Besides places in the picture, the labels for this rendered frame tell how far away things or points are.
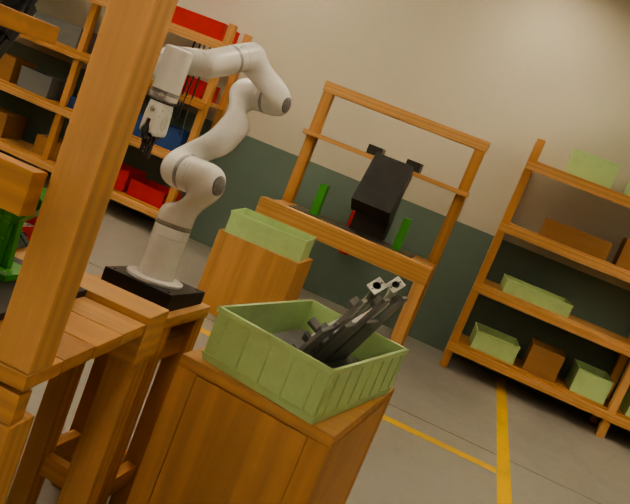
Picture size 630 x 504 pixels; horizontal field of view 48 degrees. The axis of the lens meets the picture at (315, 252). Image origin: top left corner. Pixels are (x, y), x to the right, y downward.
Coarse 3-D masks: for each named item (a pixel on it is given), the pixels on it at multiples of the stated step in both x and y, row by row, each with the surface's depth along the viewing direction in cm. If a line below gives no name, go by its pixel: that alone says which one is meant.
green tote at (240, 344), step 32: (224, 320) 210; (256, 320) 232; (288, 320) 253; (320, 320) 262; (224, 352) 210; (256, 352) 205; (288, 352) 200; (352, 352) 256; (384, 352) 251; (256, 384) 204; (288, 384) 200; (320, 384) 195; (352, 384) 212; (384, 384) 241; (320, 416) 198
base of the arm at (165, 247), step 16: (160, 224) 228; (160, 240) 228; (176, 240) 229; (144, 256) 231; (160, 256) 228; (176, 256) 231; (128, 272) 229; (144, 272) 229; (160, 272) 229; (176, 288) 231
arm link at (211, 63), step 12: (192, 48) 217; (216, 48) 220; (228, 48) 223; (192, 60) 217; (204, 60) 216; (216, 60) 217; (228, 60) 220; (240, 60) 225; (192, 72) 219; (204, 72) 218; (216, 72) 218; (228, 72) 223
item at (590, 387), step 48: (624, 192) 639; (528, 240) 622; (576, 240) 623; (624, 240) 632; (480, 288) 635; (528, 288) 632; (480, 336) 645; (528, 384) 630; (576, 384) 629; (624, 384) 614
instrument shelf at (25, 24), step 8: (0, 8) 136; (8, 8) 138; (0, 16) 137; (8, 16) 139; (16, 16) 141; (24, 16) 144; (0, 24) 138; (8, 24) 140; (16, 24) 142; (24, 24) 145; (32, 24) 147; (40, 24) 149; (48, 24) 152; (24, 32) 146; (32, 32) 148; (40, 32) 150; (48, 32) 153; (56, 32) 156; (48, 40) 154
